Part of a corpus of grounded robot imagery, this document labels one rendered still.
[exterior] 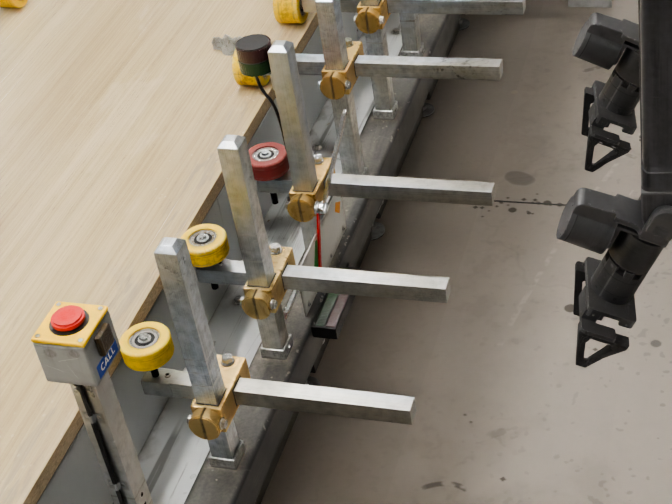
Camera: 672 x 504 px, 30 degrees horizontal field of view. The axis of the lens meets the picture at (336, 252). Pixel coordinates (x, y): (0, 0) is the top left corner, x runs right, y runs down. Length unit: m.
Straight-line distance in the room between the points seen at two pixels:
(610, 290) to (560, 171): 2.12
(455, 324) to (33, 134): 1.24
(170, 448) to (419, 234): 1.53
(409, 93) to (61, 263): 0.98
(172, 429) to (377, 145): 0.79
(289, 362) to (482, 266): 1.33
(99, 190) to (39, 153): 0.20
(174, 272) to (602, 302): 0.58
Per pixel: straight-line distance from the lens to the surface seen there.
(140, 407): 2.16
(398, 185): 2.23
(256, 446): 2.02
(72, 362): 1.50
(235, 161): 1.91
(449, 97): 4.10
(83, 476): 2.02
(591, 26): 1.91
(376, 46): 2.62
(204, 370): 1.85
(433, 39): 2.99
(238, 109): 2.44
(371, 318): 3.26
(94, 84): 2.64
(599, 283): 1.62
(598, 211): 1.55
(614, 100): 1.96
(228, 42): 2.64
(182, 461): 2.14
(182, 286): 1.75
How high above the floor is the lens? 2.14
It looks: 38 degrees down
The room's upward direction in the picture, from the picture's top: 10 degrees counter-clockwise
